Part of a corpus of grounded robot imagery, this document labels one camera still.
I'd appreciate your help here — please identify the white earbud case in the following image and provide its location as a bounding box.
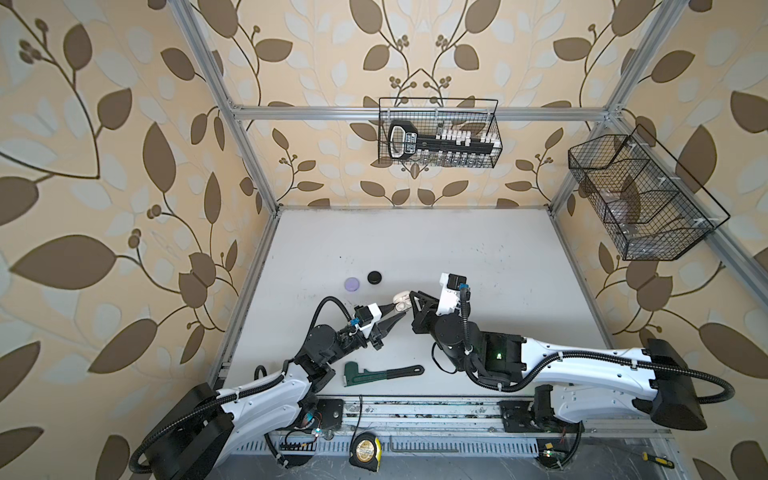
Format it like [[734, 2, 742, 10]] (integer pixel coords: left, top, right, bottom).
[[393, 291, 412, 312]]

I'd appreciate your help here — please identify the black round earbud case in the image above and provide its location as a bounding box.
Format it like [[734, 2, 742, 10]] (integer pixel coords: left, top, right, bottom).
[[367, 271, 382, 285]]

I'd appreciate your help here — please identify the purple earbud case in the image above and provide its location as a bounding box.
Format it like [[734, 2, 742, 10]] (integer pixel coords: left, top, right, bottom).
[[344, 277, 360, 292]]

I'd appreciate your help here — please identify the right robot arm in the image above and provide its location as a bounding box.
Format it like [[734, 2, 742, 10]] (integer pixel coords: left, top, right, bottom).
[[394, 284, 735, 433]]

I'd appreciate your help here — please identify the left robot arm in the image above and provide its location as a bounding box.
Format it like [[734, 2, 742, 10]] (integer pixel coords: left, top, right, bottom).
[[128, 293, 411, 479]]

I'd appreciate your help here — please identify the green pipe wrench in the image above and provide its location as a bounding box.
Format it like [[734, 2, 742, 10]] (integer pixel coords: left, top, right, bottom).
[[343, 362, 425, 387]]

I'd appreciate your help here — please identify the yellow black tape measure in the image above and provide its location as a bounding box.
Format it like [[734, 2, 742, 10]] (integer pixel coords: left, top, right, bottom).
[[349, 432, 382, 472]]

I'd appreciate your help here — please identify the yellow black screwdriver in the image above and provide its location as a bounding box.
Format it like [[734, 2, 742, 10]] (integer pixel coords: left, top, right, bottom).
[[641, 452, 675, 469]]

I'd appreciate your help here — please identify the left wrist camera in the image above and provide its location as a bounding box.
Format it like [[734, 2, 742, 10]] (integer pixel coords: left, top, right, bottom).
[[351, 303, 382, 338]]

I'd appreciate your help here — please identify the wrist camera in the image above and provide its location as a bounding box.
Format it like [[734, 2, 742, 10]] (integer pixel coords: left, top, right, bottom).
[[436, 272, 468, 316], [351, 303, 382, 338]]

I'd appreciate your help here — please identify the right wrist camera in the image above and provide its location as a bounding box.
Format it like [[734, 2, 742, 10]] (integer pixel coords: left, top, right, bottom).
[[436, 272, 468, 316]]

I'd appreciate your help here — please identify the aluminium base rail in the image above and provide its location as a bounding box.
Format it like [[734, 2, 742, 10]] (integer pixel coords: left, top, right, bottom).
[[236, 395, 671, 459]]

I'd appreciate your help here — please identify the back wire basket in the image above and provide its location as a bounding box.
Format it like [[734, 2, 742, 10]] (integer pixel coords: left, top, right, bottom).
[[377, 96, 503, 169]]

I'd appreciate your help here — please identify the side wire basket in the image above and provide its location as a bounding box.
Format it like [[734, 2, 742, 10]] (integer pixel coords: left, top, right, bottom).
[[568, 124, 731, 261]]

